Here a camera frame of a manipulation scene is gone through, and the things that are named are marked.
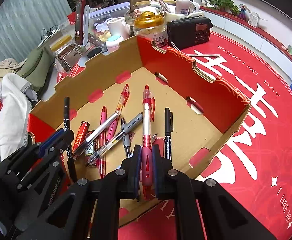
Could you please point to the white cloth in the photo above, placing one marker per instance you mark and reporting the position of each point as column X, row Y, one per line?
column 13, row 112

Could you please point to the purple figurine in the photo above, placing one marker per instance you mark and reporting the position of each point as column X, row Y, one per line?
column 243, row 12

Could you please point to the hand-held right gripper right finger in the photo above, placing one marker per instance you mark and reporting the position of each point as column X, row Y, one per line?
column 155, row 175

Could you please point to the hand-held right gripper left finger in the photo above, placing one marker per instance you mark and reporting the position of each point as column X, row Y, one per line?
column 137, row 175

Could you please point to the red top low cabinet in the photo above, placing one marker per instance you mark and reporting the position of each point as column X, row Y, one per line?
column 260, row 33

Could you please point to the white phone stand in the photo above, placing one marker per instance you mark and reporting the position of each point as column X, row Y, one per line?
column 86, row 22

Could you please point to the grey curtain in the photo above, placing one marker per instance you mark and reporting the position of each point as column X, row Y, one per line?
column 23, row 22

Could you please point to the grey grip clear pen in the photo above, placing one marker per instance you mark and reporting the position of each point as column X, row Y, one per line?
column 132, row 125

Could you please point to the black radio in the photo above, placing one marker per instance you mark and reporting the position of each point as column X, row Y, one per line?
column 188, row 33

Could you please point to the pink grip red pen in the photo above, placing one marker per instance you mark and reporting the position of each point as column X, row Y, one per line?
column 147, row 130

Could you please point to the olive green cushion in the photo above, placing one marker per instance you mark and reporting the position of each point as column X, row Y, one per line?
column 37, row 66

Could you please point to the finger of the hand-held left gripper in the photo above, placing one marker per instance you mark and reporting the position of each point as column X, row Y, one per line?
column 51, row 140
column 66, row 140

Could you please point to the red black printed packet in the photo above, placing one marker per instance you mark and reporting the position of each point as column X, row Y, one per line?
column 89, row 150

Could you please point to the yellow lid jar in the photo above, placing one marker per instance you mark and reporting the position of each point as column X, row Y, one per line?
column 66, row 55

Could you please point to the gold lid jar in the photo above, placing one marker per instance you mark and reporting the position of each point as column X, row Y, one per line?
column 148, row 30

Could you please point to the red round table mat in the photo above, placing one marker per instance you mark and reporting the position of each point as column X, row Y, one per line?
column 280, row 155

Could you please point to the black double-tip marker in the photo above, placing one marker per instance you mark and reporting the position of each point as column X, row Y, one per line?
column 168, row 135
column 66, row 110

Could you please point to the clear red ink pen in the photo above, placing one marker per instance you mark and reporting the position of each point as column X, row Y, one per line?
column 101, row 165

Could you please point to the red lighter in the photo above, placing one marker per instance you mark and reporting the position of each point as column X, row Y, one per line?
column 82, row 130

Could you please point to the grey label black marker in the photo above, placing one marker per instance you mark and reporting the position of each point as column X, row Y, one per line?
column 103, row 127

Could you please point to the green potted plant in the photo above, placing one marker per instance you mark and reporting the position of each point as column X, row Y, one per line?
column 220, row 2

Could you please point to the clear black ink pen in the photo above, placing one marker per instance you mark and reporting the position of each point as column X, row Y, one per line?
column 126, row 142

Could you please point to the small white box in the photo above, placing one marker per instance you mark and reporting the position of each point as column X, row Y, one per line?
column 254, row 19

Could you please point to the white cylinder cup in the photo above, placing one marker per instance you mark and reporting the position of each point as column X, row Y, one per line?
column 117, row 27

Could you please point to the small green box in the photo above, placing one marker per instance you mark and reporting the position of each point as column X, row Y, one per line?
column 291, row 50

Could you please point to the red cardboard box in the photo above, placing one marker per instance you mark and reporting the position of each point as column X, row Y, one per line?
column 190, row 130

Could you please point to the mint white gadget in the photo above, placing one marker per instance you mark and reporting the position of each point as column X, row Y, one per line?
column 114, row 43

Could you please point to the red phone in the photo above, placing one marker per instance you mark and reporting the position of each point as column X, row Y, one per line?
column 79, row 22

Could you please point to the clear plastic storage box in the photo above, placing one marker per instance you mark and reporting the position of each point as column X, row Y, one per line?
column 111, row 11

